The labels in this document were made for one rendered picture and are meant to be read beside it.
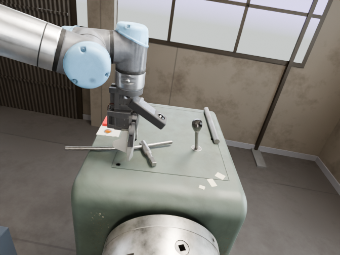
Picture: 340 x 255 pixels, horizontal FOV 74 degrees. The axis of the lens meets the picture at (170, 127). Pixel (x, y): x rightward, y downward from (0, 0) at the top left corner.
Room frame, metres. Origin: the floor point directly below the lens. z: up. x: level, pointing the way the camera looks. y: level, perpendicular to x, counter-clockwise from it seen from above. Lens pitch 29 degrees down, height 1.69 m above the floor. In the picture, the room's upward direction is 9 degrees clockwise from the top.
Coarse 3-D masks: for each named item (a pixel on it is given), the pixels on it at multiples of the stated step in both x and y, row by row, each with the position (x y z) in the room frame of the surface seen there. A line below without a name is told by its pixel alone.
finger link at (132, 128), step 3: (135, 120) 0.54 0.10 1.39; (132, 123) 0.52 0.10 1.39; (135, 123) 0.53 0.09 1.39; (129, 126) 0.52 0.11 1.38; (132, 126) 0.52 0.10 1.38; (135, 126) 0.53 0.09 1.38; (129, 129) 0.52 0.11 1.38; (132, 129) 0.52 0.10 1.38; (135, 129) 0.54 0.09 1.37; (129, 132) 0.51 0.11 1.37; (132, 132) 0.51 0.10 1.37; (129, 135) 0.51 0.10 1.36; (132, 135) 0.51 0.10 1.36; (129, 138) 0.52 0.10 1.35; (132, 138) 0.51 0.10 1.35; (129, 141) 0.51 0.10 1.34; (132, 141) 0.51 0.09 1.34; (129, 144) 0.51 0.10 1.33; (132, 144) 0.51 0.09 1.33
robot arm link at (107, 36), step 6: (72, 30) 0.50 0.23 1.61; (78, 30) 0.50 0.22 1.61; (84, 30) 0.49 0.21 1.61; (90, 30) 0.50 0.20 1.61; (96, 30) 0.52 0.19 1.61; (102, 30) 0.53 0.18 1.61; (108, 30) 0.54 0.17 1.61; (102, 36) 0.51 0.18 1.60; (108, 36) 0.52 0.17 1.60; (108, 42) 0.51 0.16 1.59; (108, 48) 0.51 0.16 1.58
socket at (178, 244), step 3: (177, 243) 0.31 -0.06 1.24; (180, 243) 0.31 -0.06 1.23; (183, 243) 0.31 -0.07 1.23; (177, 246) 0.30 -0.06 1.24; (180, 246) 0.31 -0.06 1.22; (183, 246) 0.31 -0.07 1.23; (186, 246) 0.31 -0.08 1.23; (177, 249) 0.30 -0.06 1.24; (180, 249) 0.31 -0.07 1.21; (183, 249) 0.31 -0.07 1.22; (186, 249) 0.30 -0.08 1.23; (180, 252) 0.29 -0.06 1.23; (183, 252) 0.29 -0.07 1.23; (186, 252) 0.29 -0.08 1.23
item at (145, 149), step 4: (140, 144) 0.61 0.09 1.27; (144, 144) 0.60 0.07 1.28; (144, 148) 0.58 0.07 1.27; (148, 148) 0.58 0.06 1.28; (144, 152) 0.57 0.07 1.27; (148, 152) 0.57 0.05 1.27; (148, 156) 0.55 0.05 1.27; (152, 156) 0.55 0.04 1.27; (152, 160) 0.53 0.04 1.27; (152, 164) 0.52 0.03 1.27
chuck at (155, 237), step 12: (144, 228) 0.34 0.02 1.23; (156, 228) 0.34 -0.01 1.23; (168, 228) 0.34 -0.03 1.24; (120, 240) 0.32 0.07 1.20; (132, 240) 0.31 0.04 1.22; (144, 240) 0.31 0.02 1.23; (156, 240) 0.31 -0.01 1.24; (168, 240) 0.31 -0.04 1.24; (180, 240) 0.32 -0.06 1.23; (192, 240) 0.33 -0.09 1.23; (204, 240) 0.35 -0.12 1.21; (108, 252) 0.31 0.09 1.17; (120, 252) 0.29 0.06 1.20; (132, 252) 0.28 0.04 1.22; (144, 252) 0.28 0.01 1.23; (156, 252) 0.28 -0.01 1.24; (168, 252) 0.28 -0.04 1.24; (192, 252) 0.30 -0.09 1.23; (204, 252) 0.31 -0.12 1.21; (216, 252) 0.34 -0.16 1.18
